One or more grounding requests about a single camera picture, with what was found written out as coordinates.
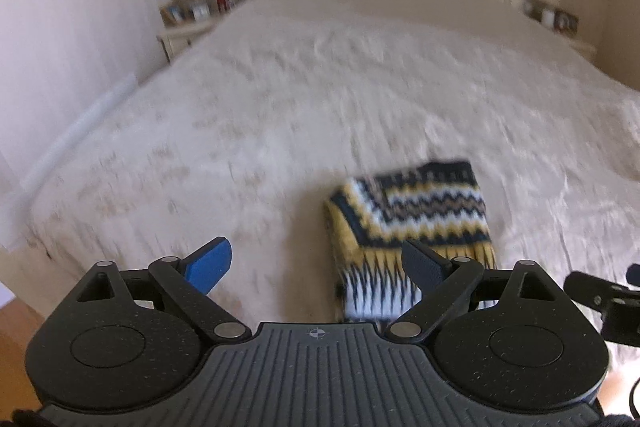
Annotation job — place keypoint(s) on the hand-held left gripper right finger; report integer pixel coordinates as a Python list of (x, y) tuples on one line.
[(422, 267)]

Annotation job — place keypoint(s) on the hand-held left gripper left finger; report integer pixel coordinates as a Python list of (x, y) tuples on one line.
[(212, 262)]

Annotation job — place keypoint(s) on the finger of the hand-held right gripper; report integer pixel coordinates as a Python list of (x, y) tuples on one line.
[(585, 285)]

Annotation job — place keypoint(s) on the navy yellow patterned knit sweater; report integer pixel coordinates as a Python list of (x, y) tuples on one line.
[(425, 207)]

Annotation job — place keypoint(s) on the white floral bedspread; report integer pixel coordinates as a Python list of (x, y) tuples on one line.
[(300, 107)]

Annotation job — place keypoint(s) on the cream nightstand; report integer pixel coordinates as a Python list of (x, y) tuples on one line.
[(582, 47), (180, 38)]

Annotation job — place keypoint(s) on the small alarm clock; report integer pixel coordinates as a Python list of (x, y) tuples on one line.
[(200, 11)]

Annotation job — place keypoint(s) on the small white cup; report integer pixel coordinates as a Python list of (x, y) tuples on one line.
[(548, 17)]

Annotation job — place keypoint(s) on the wooden photo frame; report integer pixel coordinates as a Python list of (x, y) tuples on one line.
[(172, 15)]

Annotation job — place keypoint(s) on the dark photo frame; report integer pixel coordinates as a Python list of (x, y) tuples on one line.
[(566, 22)]

